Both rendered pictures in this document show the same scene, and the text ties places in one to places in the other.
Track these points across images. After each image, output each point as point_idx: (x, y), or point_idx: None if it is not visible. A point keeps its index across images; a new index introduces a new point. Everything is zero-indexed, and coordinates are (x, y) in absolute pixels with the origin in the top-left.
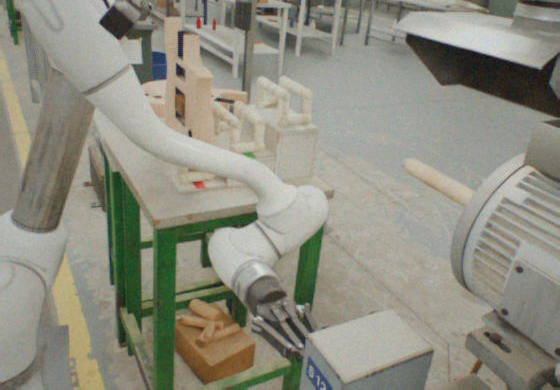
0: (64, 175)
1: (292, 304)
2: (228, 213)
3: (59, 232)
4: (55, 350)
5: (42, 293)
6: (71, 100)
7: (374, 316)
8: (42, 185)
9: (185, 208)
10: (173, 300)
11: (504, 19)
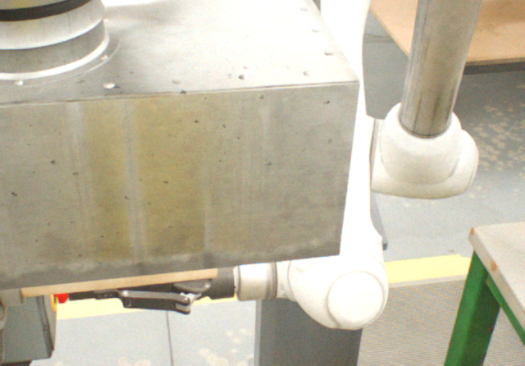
0: (414, 75)
1: (192, 285)
2: (523, 323)
3: (412, 141)
4: None
5: None
6: None
7: None
8: (405, 73)
9: (513, 261)
10: (457, 359)
11: (219, 70)
